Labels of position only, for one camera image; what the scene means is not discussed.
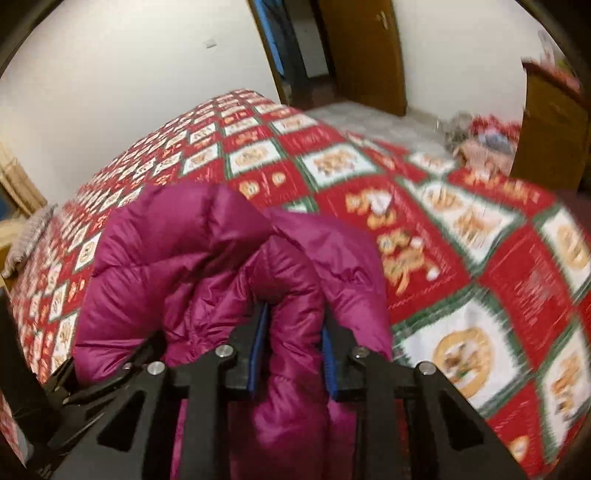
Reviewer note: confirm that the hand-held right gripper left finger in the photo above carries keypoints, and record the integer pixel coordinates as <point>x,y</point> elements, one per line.
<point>258,350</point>

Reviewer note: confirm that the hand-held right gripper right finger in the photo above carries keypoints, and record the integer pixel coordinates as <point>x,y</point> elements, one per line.
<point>328,360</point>

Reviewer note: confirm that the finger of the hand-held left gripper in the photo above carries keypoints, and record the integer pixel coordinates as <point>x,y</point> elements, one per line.
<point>115,379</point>

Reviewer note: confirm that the magenta puffer jacket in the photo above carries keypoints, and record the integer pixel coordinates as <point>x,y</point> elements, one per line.
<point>194,258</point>

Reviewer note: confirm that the pile of clothes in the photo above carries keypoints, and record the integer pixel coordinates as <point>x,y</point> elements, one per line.
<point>485,143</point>

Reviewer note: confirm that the striped pillow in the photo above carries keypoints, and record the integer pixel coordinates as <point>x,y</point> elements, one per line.
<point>27,240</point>

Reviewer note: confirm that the red bear printed blanket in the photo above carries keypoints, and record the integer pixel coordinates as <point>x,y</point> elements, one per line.
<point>461,258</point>

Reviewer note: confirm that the beige patterned curtain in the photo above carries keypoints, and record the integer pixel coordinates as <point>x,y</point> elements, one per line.
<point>18,180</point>

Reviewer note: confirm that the brown wooden door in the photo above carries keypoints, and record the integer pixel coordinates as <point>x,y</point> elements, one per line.
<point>364,55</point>

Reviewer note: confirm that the brown wooden cabinet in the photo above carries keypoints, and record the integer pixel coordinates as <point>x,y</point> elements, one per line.
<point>554,134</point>

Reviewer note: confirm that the brown door frame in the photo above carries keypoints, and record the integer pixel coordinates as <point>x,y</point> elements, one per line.
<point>272,50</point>

